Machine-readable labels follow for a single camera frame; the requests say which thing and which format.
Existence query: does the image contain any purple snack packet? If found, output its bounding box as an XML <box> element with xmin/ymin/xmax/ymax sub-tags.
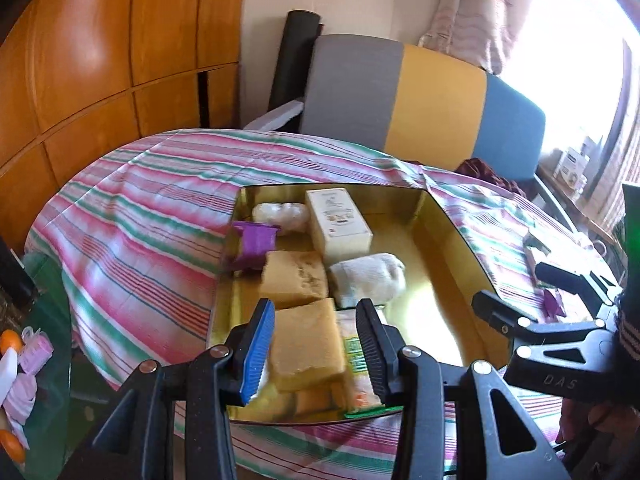
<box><xmin>542</xmin><ymin>288</ymin><xmax>566</xmax><ymax>320</ymax></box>

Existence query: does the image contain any Weidan cracker pack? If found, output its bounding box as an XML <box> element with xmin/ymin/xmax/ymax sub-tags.
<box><xmin>336</xmin><ymin>309</ymin><xmax>394</xmax><ymax>418</ymax></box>

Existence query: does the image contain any large sponge cake front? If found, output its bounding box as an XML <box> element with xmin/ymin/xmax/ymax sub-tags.
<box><xmin>269</xmin><ymin>298</ymin><xmax>346</xmax><ymax>392</ymax></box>

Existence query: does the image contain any white wrapped roll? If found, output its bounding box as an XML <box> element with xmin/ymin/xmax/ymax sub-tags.
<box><xmin>329</xmin><ymin>252</ymin><xmax>406</xmax><ymax>309</ymax></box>

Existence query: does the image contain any sponge cake in tray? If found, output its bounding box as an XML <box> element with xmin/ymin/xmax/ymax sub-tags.
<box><xmin>258</xmin><ymin>250</ymin><xmax>329</xmax><ymax>309</ymax></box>

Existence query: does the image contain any white box on desk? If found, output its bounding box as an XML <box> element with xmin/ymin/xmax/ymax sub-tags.
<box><xmin>553</xmin><ymin>148</ymin><xmax>589</xmax><ymax>191</ymax></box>

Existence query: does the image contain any purple packet in tray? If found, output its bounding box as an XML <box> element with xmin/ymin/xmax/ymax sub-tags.
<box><xmin>230</xmin><ymin>221</ymin><xmax>279</xmax><ymax>271</ymax></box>

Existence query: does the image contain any gold tray box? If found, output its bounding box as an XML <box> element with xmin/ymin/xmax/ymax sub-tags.
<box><xmin>209</xmin><ymin>184</ymin><xmax>506</xmax><ymax>424</ymax></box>

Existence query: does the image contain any white carton box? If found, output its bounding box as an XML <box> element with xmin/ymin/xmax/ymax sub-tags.
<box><xmin>305</xmin><ymin>188</ymin><xmax>373</xmax><ymax>266</ymax></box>

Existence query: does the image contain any white plastic wrapped bun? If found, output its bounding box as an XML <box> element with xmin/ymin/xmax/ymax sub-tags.
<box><xmin>252</xmin><ymin>203</ymin><xmax>309</xmax><ymax>235</ymax></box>

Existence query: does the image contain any maroon cloth on chair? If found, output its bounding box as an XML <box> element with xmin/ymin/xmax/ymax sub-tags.
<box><xmin>454</xmin><ymin>157</ymin><xmax>526</xmax><ymax>197</ymax></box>

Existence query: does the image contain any grey yellow blue chair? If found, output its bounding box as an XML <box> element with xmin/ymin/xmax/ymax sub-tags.
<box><xmin>242</xmin><ymin>32</ymin><xmax>576</xmax><ymax>231</ymax></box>

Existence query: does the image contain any pink hair clip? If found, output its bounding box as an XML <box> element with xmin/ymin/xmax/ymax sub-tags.
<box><xmin>18</xmin><ymin>326</ymin><xmax>54</xmax><ymax>376</ymax></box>

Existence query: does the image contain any pink patterned curtain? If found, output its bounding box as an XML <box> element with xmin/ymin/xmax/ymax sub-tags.
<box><xmin>418</xmin><ymin>0</ymin><xmax>530</xmax><ymax>76</ymax></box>

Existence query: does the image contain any black rolled mat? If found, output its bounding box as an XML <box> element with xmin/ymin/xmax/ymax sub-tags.
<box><xmin>268</xmin><ymin>10</ymin><xmax>322</xmax><ymax>110</ymax></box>

